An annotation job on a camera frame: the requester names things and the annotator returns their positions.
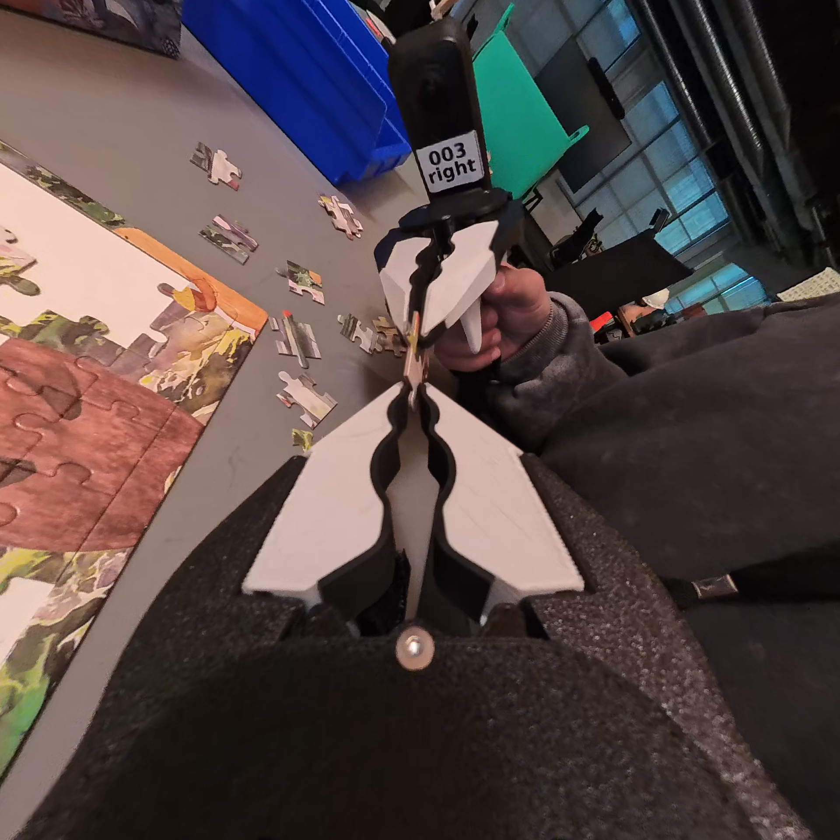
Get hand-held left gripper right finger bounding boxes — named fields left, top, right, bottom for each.
left=419, top=384, right=585, bottom=626

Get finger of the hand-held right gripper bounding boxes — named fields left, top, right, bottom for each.
left=381, top=234, right=435, bottom=343
left=419, top=220, right=500, bottom=343

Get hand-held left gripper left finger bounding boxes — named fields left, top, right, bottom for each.
left=243, top=384, right=413, bottom=605

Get pale orange edged puzzle piece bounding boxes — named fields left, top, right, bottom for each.
left=402, top=314, right=427, bottom=409

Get jigsaw pieces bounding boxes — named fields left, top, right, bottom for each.
left=189, top=141, right=411, bottom=454

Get acorn print puzzle piece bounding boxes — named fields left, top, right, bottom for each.
left=157, top=276, right=219, bottom=317

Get jigsaw puzzle frame board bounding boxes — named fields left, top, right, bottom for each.
left=0, top=141, right=270, bottom=778

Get brown green puzzle piece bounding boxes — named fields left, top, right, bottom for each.
left=0, top=311, right=109, bottom=347

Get pink green puzzle piece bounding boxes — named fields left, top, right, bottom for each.
left=0, top=226, right=40, bottom=296

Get person's right hand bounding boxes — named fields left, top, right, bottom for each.
left=435, top=264, right=553, bottom=373

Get green plastic board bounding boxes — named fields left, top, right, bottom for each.
left=471, top=3, right=590, bottom=201

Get blue plastic bin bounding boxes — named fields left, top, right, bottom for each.
left=182, top=0, right=413, bottom=186

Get black angled panel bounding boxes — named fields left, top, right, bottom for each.
left=551, top=209, right=695, bottom=319

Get person's dark clothing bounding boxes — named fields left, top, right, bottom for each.
left=656, top=574, right=840, bottom=840

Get illustrated puzzle box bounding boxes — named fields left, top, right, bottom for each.
left=46, top=0, right=185, bottom=60

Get black wall screen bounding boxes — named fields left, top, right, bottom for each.
left=533, top=36, right=632, bottom=193

